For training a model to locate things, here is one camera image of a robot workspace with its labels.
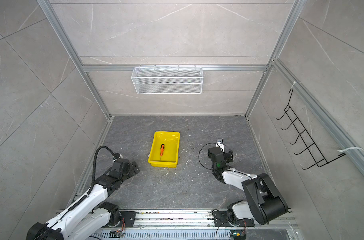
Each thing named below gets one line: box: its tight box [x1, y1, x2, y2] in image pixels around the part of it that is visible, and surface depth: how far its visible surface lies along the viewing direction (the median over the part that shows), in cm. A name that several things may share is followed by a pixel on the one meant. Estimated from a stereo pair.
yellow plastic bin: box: [148, 131, 181, 168], surface depth 98 cm
